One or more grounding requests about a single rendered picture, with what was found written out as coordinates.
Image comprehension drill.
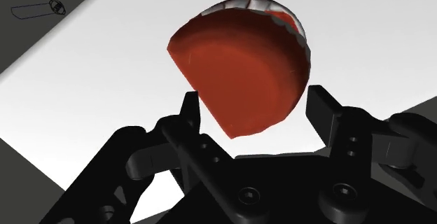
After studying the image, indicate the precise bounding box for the dark grey long capped thing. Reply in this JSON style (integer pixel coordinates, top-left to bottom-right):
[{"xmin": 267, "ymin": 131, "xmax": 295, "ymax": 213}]
[{"xmin": 10, "ymin": 0, "xmax": 67, "ymax": 20}]

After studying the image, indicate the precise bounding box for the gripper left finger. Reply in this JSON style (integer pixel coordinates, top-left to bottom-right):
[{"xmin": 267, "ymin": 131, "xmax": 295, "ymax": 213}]
[{"xmin": 39, "ymin": 91, "xmax": 271, "ymax": 224}]

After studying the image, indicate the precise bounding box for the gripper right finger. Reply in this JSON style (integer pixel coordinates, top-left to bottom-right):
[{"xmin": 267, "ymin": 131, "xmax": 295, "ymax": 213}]
[{"xmin": 305, "ymin": 84, "xmax": 437, "ymax": 224}]

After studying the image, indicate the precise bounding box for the red half-round bowl, white rim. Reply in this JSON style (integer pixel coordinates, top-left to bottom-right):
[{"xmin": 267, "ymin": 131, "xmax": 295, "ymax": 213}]
[{"xmin": 166, "ymin": 0, "xmax": 312, "ymax": 140}]

